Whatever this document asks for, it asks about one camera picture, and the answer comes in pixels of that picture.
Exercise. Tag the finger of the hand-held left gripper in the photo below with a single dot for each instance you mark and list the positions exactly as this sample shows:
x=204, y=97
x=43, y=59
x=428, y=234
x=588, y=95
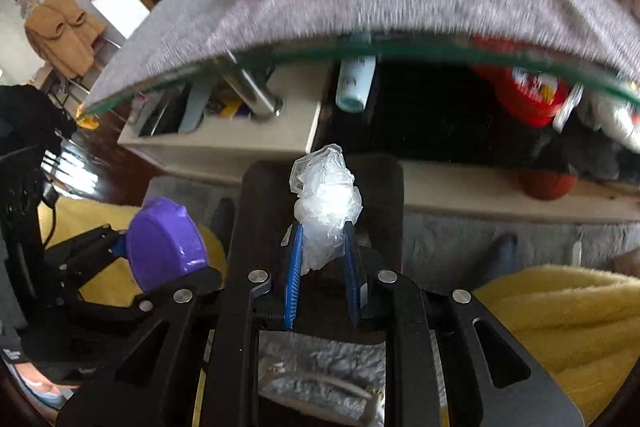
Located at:
x=85, y=252
x=110, y=312

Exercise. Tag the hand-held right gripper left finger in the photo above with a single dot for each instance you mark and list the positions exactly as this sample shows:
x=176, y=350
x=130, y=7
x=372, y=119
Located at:
x=293, y=279

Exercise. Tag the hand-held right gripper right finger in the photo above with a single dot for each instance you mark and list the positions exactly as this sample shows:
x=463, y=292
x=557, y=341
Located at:
x=353, y=279

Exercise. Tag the clear plastic wrap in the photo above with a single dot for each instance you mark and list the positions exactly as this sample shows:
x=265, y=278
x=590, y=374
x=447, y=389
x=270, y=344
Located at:
x=325, y=207

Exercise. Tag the purple plastic cup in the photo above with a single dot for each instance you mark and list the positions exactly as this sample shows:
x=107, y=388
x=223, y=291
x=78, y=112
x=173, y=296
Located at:
x=165, y=247

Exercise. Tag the person's left forearm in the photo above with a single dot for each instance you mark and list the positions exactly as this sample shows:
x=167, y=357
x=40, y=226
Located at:
x=37, y=384

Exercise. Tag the white lower table shelf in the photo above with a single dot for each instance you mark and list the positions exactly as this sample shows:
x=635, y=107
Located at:
x=225, y=142

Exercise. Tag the metal table leg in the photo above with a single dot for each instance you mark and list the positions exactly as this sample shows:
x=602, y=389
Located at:
x=252, y=89

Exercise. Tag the white and blue bottle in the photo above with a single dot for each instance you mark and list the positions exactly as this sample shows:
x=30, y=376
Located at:
x=354, y=84

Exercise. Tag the yellow fleece blanket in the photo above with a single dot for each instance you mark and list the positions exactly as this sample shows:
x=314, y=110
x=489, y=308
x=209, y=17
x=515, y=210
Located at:
x=560, y=332

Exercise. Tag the orange ball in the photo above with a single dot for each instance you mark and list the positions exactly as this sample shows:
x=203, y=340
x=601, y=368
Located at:
x=547, y=185

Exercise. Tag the brown coat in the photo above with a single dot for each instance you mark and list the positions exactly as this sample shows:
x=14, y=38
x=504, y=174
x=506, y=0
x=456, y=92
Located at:
x=62, y=37

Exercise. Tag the red labelled container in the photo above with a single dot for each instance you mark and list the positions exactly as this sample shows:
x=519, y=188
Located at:
x=525, y=94

